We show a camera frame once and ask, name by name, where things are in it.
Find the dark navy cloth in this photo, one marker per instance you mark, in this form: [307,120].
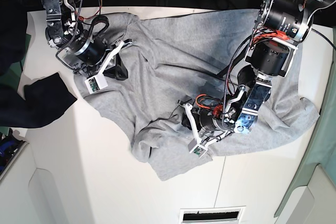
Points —
[45,100]

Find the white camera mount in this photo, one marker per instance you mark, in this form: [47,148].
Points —
[98,81]
[200,142]

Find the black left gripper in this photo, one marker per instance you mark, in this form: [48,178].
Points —
[207,120]

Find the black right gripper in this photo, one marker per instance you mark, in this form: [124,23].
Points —
[91,51]

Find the blue objects in bin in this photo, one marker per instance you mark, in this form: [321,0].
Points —
[9,146]

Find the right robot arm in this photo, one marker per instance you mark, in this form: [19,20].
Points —
[66,25]

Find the grey t-shirt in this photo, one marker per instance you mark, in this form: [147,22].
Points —
[177,58]

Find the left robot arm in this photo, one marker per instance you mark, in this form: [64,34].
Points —
[268,52]

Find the white vent slot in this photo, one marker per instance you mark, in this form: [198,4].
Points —
[212,215]

